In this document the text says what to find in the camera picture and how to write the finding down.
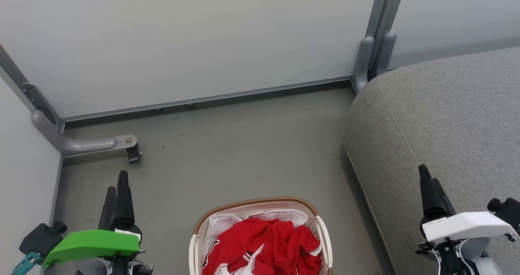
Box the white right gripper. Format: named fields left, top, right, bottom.
left=418, top=165, right=519, bottom=243

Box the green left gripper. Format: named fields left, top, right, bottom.
left=42, top=170, right=141, bottom=268

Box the grey fabric sofa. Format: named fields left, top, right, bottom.
left=344, top=47, right=520, bottom=275

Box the black caster wheel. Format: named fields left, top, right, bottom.
left=126, top=144, right=142, bottom=165

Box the grey partition foot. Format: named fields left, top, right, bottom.
left=32, top=110, right=139, bottom=158

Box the white basket with brown rim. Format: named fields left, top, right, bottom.
left=188, top=197, right=334, bottom=275

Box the left black cable teal plug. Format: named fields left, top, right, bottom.
left=11, top=251, right=42, bottom=275

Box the grey partition base rail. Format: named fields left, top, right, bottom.
left=61, top=76, right=353, bottom=123

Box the grey partition post with bracket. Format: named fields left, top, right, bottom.
left=0, top=43, right=65, bottom=130

